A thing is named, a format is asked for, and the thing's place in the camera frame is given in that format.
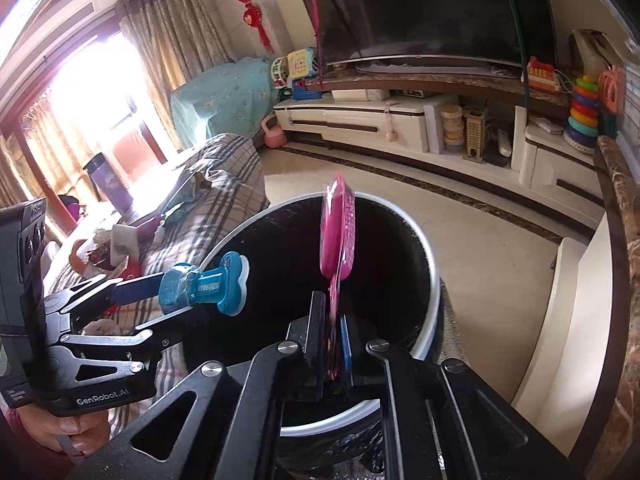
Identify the white cushion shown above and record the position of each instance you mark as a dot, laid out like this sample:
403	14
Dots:
51	260

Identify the small wooden house model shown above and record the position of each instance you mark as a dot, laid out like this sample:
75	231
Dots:
475	135

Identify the black set-top box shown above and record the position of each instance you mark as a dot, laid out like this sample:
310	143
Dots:
415	93

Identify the blue toy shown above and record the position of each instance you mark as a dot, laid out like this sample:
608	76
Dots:
304	91

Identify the beige paper bag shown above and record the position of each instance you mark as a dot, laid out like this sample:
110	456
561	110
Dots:
592	50

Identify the white tissue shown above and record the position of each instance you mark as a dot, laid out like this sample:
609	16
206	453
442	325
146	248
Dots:
125	242

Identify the person's left hand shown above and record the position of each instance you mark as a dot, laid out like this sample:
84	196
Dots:
65	427

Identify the white flat box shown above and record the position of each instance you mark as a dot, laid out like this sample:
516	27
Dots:
360	94

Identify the teal floral furniture cover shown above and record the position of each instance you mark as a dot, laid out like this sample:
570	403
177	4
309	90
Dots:
220	95

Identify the black television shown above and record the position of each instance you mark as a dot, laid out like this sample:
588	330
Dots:
425	5

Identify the yellow toy telephone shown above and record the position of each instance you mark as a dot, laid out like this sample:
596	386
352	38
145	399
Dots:
301	62

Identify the beige patterned curtain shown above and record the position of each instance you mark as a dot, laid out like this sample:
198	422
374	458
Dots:
30	180
165	45

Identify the white television cabinet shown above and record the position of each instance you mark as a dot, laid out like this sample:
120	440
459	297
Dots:
350	120

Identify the blue snack wrapper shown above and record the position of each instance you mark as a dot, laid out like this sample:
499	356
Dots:
220	285

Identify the pink plastic toy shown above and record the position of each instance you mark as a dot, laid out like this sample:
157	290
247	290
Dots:
611	95

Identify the white bin with black bag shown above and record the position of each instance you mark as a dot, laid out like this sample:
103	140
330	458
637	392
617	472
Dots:
390	270

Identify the pink snack wrapper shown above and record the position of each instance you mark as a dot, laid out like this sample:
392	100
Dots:
337	230

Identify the pink hanging pompom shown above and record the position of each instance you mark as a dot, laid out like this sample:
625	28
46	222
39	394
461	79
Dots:
391	135

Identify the green hula hoop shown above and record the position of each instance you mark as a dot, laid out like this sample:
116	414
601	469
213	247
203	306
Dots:
520	35

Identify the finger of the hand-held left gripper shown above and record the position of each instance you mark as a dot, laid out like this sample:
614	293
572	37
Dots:
135	290
125	342

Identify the white remote control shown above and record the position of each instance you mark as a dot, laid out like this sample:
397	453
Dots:
505	144

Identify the purple water bottle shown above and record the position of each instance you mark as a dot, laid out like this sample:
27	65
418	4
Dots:
112	185

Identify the pink kettlebell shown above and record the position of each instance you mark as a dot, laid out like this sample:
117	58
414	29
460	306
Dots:
273	136

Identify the plaid blanket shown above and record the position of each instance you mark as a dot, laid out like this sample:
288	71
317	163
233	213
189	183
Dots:
230	170

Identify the white and green toy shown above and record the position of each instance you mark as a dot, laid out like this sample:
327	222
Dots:
280	72

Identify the stacked yellow containers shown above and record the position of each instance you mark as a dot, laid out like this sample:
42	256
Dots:
452	127

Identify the magenta cloth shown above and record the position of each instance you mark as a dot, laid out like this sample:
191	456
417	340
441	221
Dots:
70	206

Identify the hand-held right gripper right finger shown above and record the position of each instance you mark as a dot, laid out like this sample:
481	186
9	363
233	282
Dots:
345	347

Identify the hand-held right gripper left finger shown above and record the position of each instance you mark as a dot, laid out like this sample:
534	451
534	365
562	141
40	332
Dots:
316	335

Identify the pink hula hoop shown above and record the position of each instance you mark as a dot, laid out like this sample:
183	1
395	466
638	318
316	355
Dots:
314	15

